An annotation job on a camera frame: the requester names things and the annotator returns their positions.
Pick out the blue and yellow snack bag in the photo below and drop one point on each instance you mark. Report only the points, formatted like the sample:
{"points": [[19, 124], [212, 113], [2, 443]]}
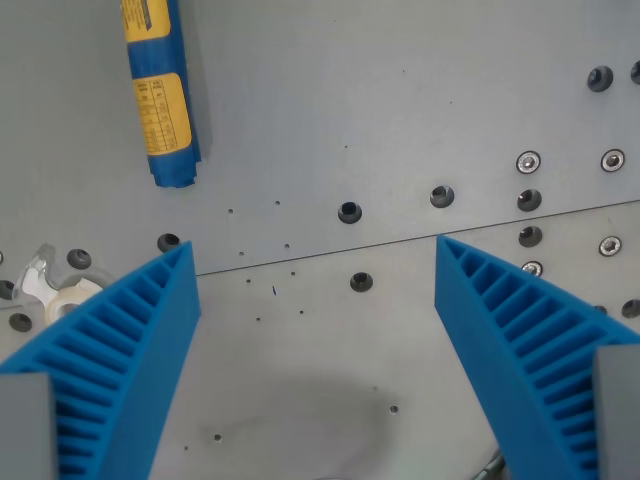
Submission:
{"points": [[160, 60]]}

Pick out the clear adhesive tape roll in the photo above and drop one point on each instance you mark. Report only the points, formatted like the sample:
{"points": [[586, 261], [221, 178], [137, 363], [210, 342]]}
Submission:
{"points": [[75, 292]]}

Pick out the silver socket screw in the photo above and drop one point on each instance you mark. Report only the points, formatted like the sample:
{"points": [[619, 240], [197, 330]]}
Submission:
{"points": [[613, 160], [610, 246], [533, 267], [528, 162]]}

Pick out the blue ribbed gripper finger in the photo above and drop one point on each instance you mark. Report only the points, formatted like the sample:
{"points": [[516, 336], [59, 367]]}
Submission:
{"points": [[500, 340], [125, 360]]}

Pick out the black socket screw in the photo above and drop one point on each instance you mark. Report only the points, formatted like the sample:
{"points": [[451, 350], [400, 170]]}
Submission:
{"points": [[600, 78], [6, 289], [631, 308], [636, 72], [20, 321], [168, 242], [442, 195], [600, 309], [79, 259]]}

